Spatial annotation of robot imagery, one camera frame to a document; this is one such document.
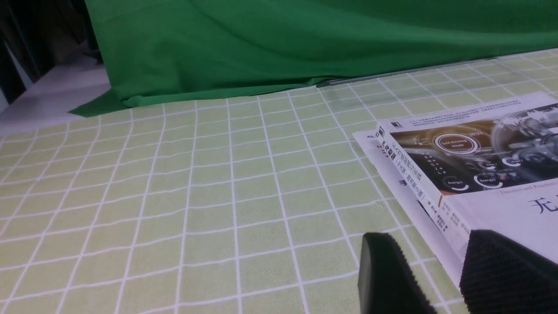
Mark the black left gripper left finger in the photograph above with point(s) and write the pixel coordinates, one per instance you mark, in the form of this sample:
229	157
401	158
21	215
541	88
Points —
386	283

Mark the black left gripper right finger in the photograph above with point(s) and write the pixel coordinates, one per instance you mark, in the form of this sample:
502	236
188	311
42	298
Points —
500	276

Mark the thin bottom booklet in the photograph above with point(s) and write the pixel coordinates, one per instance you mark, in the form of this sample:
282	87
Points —
403	192

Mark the white self-driving textbook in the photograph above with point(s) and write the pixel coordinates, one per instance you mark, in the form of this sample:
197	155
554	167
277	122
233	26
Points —
486	167

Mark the green checkered tablecloth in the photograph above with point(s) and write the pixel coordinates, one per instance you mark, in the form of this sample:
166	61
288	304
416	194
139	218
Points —
250	205

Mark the green backdrop cloth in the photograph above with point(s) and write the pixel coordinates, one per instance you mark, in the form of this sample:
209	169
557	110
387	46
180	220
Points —
160	51

